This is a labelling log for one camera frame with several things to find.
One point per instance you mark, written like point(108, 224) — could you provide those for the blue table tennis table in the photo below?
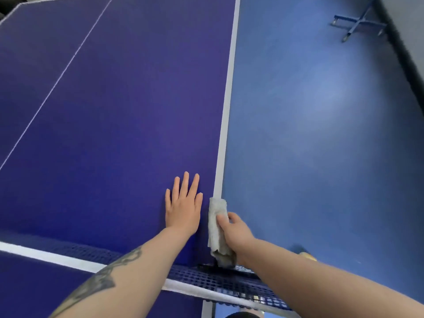
point(116, 112)

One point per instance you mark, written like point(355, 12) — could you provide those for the dark blue table tennis net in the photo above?
point(215, 285)

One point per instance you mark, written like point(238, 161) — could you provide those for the person's right hand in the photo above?
point(238, 236)

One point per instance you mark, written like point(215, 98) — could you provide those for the person's right forearm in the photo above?
point(331, 281)

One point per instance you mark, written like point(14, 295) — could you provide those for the blue metal frame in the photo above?
point(359, 21)

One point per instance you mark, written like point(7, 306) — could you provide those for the black equipment base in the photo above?
point(8, 4)

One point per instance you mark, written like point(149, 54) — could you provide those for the person's left forearm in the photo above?
point(132, 278)

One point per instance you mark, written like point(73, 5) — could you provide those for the black shorts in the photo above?
point(243, 315)

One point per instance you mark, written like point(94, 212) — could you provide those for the person's left hand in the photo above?
point(183, 211)

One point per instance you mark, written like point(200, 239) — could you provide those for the grey cleaning cloth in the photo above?
point(217, 208)

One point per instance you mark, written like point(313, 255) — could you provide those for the cream right slipper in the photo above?
point(309, 257)

